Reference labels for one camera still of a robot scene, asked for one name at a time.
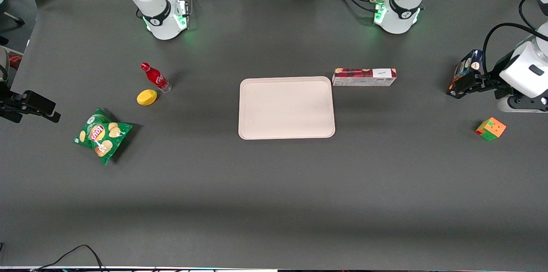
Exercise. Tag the small red object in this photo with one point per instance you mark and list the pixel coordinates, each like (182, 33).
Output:
(15, 61)

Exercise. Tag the colourful puzzle cube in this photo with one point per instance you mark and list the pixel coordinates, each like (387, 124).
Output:
(491, 129)

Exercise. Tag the yellow lemon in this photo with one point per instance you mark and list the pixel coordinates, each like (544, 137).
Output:
(147, 97)

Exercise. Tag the red cookie box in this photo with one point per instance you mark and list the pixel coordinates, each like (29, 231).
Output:
(355, 80)

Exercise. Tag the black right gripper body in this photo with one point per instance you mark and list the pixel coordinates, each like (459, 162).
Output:
(9, 106)

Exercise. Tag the red cola bottle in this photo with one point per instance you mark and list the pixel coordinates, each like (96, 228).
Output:
(155, 77)

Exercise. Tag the dark grey table mat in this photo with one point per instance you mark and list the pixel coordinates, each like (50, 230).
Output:
(274, 199)

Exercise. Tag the green chips bag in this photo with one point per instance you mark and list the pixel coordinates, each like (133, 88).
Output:
(100, 135)

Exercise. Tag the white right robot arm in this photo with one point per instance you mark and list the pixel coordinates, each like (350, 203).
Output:
(158, 10)

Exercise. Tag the blue cookie box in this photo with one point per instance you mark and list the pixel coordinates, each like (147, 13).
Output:
(466, 63)

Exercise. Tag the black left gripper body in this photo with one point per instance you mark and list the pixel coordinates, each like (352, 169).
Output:
(486, 83)

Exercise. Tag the beige plastic tray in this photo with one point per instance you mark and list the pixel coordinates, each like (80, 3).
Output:
(274, 109)

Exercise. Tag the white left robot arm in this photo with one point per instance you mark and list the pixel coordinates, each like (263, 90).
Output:
(402, 10)

